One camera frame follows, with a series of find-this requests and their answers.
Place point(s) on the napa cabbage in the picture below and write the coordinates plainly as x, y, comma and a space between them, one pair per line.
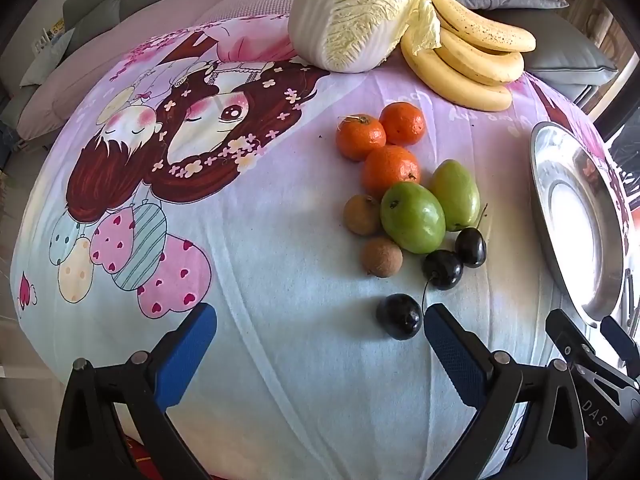
350, 15

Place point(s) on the cartoon printed blanket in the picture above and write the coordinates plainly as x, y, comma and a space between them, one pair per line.
280, 270

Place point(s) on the dark cherry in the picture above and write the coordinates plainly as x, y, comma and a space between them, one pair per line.
471, 247
398, 317
442, 270

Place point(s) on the light green pillow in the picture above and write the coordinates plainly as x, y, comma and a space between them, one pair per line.
50, 57

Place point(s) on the orange tangerine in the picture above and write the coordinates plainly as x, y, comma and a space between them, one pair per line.
404, 122
390, 170
360, 137

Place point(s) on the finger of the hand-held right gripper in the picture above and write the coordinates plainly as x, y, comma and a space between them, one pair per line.
567, 332
622, 340

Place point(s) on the printed paper box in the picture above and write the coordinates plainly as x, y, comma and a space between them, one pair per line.
50, 35

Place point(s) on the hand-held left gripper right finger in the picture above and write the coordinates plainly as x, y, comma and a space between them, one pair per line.
452, 360

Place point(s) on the grey leather cushion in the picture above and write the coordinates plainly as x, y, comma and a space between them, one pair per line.
565, 55

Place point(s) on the round steel plate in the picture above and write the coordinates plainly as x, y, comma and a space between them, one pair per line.
575, 220

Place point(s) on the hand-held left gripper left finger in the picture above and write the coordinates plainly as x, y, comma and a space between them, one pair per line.
187, 355

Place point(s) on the brown longan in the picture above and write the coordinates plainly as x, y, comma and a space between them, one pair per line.
382, 257
362, 215

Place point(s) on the yellow banana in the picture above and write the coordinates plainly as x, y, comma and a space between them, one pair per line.
480, 62
450, 85
480, 27

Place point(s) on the red patterned cloth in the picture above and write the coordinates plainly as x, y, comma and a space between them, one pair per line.
142, 462

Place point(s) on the green jujube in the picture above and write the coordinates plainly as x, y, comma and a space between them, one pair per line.
457, 192
412, 220

